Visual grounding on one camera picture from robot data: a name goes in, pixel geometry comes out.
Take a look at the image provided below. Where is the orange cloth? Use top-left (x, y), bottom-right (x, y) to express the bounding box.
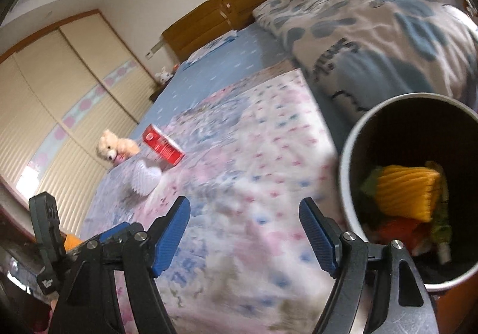
top-left (63, 233), bottom-right (85, 250)

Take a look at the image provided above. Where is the wooden headboard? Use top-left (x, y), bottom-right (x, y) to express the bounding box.
top-left (162, 0), bottom-right (299, 62)

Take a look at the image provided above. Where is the wooden dresser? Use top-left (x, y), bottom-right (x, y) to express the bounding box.
top-left (461, 0), bottom-right (478, 23)

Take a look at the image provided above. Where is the blue bed sheet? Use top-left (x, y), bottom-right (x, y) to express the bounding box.
top-left (138, 22), bottom-right (359, 133)

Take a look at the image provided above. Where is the beige teddy bear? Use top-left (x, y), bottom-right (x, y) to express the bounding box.
top-left (97, 129), bottom-right (140, 165)

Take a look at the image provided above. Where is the gold green wrapper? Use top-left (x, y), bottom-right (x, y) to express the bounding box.
top-left (426, 161), bottom-right (453, 245)

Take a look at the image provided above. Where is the small silver can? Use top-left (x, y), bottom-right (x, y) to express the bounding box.
top-left (437, 241), bottom-right (453, 264)

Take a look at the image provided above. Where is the pink floral blanket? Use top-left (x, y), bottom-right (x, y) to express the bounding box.
top-left (80, 69), bottom-right (374, 334)

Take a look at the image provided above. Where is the white crumpled plastic cup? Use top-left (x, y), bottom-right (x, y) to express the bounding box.
top-left (127, 159), bottom-right (163, 197)

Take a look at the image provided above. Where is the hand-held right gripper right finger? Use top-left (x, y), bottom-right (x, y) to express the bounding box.
top-left (299, 197), bottom-right (439, 334)

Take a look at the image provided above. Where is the dark nightstand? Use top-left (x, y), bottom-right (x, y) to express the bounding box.
top-left (149, 80), bottom-right (168, 103)

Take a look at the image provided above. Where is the cream sliding wardrobe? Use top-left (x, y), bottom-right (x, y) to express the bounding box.
top-left (0, 9), bottom-right (159, 241)

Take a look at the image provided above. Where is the red box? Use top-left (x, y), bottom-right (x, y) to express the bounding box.
top-left (142, 124), bottom-right (185, 165)

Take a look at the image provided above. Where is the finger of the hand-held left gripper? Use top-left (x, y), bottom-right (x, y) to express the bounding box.
top-left (67, 222), bottom-right (132, 255)

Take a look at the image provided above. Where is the round bin with black liner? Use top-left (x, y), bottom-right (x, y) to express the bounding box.
top-left (338, 93), bottom-right (478, 293)

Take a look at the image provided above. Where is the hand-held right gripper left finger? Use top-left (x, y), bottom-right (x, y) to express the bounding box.
top-left (48, 196), bottom-right (191, 334)

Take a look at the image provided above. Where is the yellow ribbed sponge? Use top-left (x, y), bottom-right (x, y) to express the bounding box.
top-left (375, 165), bottom-right (441, 223)

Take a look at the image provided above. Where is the folded blue grey quilt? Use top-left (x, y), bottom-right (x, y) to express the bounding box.
top-left (252, 0), bottom-right (478, 113)

